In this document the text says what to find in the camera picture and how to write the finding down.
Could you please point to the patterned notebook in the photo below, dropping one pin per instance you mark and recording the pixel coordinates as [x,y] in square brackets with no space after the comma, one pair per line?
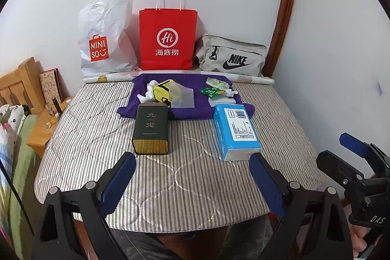
[50,86]

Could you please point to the light green wipes packet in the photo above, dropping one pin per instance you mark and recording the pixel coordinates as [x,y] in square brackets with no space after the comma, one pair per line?
[217,82]

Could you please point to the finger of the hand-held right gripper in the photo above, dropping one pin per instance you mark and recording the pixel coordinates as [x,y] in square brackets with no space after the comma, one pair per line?
[335,165]
[353,145]

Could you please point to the blue tissue pack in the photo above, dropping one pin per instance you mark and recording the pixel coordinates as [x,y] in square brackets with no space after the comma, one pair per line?
[236,132]

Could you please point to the grey waist bag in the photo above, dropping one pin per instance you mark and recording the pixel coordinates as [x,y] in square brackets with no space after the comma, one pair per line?
[231,56]

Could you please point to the purple cloth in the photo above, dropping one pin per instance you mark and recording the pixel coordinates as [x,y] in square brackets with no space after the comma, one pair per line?
[201,109]

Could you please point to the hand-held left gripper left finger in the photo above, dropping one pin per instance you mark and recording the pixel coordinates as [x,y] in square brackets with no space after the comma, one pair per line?
[118,183]

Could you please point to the red paper bag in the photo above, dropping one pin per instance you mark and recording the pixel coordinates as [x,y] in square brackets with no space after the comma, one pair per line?
[167,34]

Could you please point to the person's right hand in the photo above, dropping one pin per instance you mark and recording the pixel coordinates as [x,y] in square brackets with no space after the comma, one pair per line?
[361,240]

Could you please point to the wooden door frame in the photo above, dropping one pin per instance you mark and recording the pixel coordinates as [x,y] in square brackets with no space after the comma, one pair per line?
[286,4]

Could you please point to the clear plastic bag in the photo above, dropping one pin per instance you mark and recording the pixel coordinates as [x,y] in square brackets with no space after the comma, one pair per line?
[184,98]

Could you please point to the green snack packet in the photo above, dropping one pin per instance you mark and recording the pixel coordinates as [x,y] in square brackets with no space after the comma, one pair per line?
[210,92]

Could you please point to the wooden nightstand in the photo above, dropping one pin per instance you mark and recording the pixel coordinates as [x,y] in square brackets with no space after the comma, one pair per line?
[39,138]

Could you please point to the white plastic shopping bag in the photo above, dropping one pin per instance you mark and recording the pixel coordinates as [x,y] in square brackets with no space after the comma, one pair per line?
[103,34]

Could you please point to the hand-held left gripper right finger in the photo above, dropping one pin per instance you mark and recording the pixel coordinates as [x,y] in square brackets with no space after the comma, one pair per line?
[268,187]

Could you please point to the dark green tea tin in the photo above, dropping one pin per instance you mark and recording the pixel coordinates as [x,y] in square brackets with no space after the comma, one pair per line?
[150,126]

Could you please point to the green bed sheet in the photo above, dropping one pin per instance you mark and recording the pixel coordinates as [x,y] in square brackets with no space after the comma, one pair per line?
[24,162]

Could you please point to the rolled printed paper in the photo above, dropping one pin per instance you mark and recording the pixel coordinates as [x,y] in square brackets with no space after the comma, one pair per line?
[259,80]

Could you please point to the dotted white pillow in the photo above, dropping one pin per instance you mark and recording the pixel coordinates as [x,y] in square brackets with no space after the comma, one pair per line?
[12,113]

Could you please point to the white glove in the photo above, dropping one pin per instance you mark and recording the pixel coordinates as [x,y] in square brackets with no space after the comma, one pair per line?
[144,95]

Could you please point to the striped quilted mattress pad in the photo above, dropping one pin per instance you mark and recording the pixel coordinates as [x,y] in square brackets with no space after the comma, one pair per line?
[182,180]

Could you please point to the small dark bottle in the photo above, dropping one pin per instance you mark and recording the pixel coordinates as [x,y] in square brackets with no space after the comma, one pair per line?
[56,104]

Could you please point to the person's legs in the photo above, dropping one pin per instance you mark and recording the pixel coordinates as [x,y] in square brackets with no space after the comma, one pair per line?
[146,244]

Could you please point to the yellow mesh pouch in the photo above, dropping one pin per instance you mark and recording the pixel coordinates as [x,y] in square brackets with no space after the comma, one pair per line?
[163,91]

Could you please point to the wooden headboard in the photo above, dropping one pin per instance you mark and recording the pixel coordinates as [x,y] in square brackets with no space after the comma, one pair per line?
[24,80]

